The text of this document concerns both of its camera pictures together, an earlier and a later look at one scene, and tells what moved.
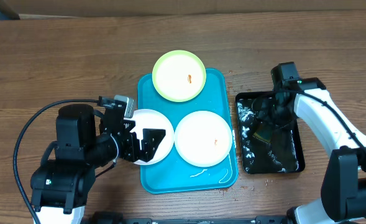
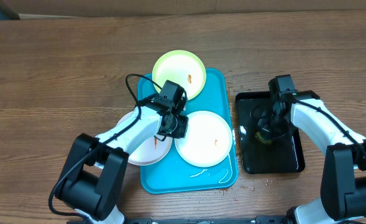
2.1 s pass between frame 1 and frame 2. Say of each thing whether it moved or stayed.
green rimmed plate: stayed
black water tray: stayed
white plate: stayed
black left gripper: moved
